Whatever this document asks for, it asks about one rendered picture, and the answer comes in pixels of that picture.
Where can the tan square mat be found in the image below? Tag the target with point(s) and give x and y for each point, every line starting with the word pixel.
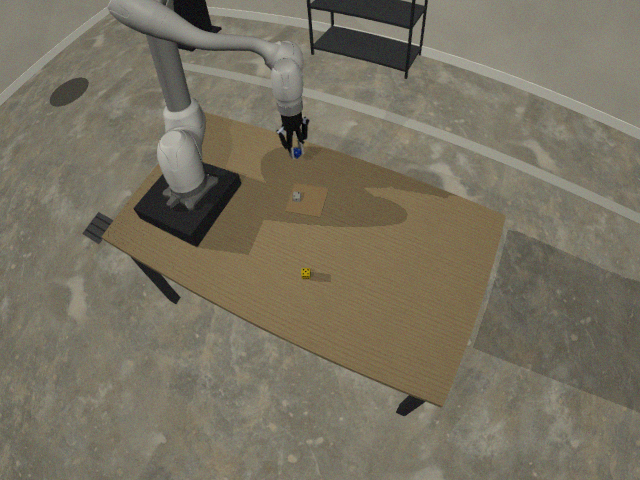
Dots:
pixel 312 200

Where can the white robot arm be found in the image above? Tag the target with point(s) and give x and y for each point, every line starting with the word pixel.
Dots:
pixel 177 153

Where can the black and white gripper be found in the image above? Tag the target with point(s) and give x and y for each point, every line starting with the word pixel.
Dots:
pixel 290 128

